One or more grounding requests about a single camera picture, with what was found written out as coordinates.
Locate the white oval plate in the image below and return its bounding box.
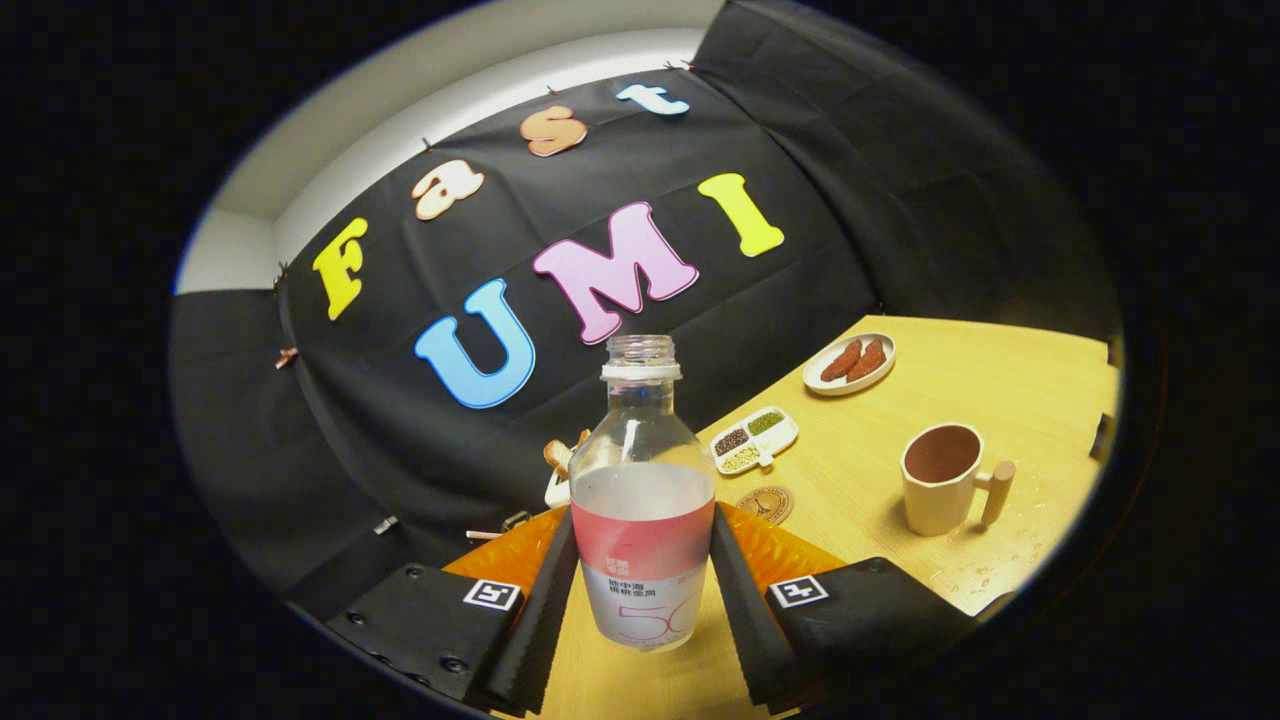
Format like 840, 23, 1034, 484
803, 332, 897, 397

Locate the wooden table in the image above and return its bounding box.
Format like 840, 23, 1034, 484
500, 315, 1123, 720

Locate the cream cup with wooden handle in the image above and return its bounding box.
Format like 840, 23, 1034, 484
900, 423, 1017, 538

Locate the clear plastic juice bottle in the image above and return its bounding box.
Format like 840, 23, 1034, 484
568, 335, 717, 653

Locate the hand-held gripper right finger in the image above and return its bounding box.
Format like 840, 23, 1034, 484
708, 500, 976, 716

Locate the white divided dish of beans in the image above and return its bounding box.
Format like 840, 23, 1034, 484
710, 406, 800, 475

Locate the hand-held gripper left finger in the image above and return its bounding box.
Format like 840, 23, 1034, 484
325, 505, 581, 717

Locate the round wooden coaster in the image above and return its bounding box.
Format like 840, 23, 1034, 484
737, 485, 795, 527

